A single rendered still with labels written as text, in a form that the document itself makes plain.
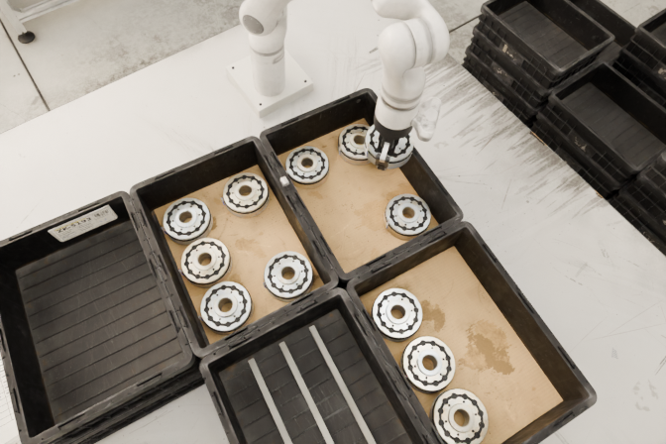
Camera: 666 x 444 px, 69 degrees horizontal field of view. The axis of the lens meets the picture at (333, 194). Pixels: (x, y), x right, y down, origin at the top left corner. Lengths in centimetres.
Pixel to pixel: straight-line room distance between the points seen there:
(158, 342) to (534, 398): 75
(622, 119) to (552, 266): 95
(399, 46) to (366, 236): 51
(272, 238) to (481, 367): 51
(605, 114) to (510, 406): 135
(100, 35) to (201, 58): 131
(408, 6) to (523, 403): 76
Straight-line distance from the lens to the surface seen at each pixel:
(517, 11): 220
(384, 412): 102
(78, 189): 144
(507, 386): 108
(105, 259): 117
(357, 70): 154
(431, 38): 74
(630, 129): 214
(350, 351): 103
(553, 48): 210
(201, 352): 95
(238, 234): 111
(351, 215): 112
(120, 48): 276
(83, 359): 112
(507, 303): 107
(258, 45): 128
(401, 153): 101
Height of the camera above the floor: 184
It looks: 62 degrees down
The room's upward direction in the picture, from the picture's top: 3 degrees clockwise
